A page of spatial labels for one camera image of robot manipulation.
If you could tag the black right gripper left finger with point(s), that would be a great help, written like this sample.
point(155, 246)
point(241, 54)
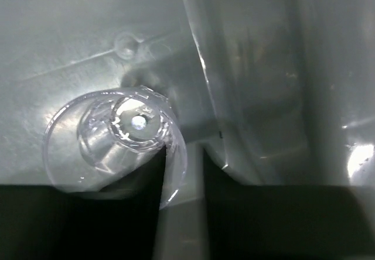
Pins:
point(119, 222)

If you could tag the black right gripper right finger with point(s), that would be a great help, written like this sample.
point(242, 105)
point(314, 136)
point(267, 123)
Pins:
point(283, 222)

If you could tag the clear plastic cup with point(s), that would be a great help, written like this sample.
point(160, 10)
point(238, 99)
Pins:
point(102, 136)

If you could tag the grey plastic bin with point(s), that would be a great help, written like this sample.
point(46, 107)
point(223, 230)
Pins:
point(276, 92)

